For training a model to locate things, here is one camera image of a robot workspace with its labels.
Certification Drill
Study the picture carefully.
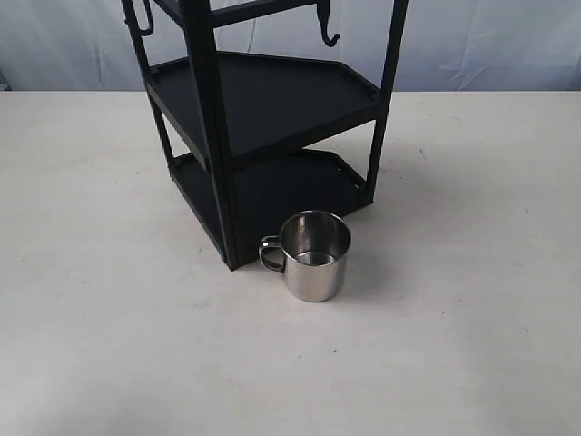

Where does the stainless steel mug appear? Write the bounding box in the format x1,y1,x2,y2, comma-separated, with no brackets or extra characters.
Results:
258,210,351,302

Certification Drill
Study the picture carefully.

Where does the black three-tier shelf rack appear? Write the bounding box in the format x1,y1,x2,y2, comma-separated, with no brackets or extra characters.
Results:
122,0,408,270

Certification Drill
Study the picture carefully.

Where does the black double hook right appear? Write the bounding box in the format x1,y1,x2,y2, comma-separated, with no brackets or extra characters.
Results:
315,0,340,47

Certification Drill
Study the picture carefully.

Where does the black hook left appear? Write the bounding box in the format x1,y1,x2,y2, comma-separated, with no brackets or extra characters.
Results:
123,0,154,35

